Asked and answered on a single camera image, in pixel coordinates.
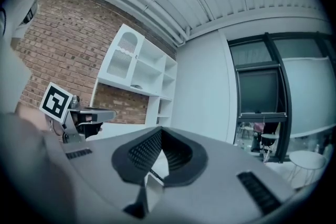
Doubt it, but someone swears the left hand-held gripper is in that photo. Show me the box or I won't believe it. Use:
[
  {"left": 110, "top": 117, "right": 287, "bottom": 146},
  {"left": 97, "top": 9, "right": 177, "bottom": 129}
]
[{"left": 38, "top": 81, "right": 118, "bottom": 144}]

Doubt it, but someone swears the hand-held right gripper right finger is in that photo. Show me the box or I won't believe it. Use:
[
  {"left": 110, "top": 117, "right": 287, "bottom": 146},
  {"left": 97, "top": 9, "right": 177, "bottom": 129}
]
[{"left": 160, "top": 127, "right": 209, "bottom": 188}]

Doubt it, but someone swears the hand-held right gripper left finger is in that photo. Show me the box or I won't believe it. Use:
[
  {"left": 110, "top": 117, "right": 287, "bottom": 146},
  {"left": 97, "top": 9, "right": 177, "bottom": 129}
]
[{"left": 111, "top": 126, "right": 164, "bottom": 185}]

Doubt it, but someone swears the person's left forearm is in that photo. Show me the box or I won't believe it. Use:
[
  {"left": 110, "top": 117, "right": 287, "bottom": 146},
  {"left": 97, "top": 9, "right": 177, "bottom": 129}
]
[{"left": 14, "top": 106, "right": 52, "bottom": 133}]

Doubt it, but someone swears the white shelving cabinet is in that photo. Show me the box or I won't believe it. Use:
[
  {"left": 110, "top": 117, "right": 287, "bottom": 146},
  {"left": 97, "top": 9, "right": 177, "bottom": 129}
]
[{"left": 89, "top": 23, "right": 179, "bottom": 126}]

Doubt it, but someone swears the white chair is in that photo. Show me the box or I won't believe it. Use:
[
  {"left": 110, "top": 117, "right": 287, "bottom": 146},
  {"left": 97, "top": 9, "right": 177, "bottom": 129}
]
[{"left": 259, "top": 133, "right": 280, "bottom": 162}]

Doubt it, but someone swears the white round side table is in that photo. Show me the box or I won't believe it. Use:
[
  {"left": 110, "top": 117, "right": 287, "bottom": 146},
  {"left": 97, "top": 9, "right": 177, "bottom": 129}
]
[{"left": 288, "top": 151, "right": 328, "bottom": 189}]

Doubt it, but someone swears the person's white shirt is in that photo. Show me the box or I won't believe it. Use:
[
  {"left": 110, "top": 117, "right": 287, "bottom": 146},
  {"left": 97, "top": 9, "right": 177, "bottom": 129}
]
[{"left": 0, "top": 0, "right": 48, "bottom": 113}]

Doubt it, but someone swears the black window frame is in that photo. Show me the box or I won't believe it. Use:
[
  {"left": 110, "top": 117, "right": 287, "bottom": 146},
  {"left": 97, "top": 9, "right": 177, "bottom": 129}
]
[{"left": 227, "top": 31, "right": 336, "bottom": 163}]

